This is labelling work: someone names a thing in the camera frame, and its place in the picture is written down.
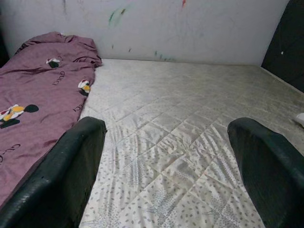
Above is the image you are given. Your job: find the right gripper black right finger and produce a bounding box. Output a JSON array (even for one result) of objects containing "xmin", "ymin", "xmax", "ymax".
[{"xmin": 227, "ymin": 117, "xmax": 304, "ymax": 228}]

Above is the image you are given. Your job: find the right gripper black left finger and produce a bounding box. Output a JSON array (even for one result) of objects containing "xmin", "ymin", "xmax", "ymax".
[{"xmin": 0, "ymin": 116, "xmax": 107, "ymax": 228}]

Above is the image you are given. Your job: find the white printed pillow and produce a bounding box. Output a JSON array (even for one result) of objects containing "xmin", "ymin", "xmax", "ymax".
[{"xmin": 293, "ymin": 113, "xmax": 304, "ymax": 126}]

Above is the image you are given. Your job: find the purple cartoon print blanket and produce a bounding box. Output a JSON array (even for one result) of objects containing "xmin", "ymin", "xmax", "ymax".
[{"xmin": 0, "ymin": 32, "xmax": 103, "ymax": 207}]

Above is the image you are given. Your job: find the white quilted mattress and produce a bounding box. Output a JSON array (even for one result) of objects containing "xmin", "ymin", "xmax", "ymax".
[{"xmin": 78, "ymin": 58, "xmax": 304, "ymax": 228}]

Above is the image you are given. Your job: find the black tufted headboard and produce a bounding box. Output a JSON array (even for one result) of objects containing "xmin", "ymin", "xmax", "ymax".
[{"xmin": 260, "ymin": 0, "xmax": 304, "ymax": 92}]

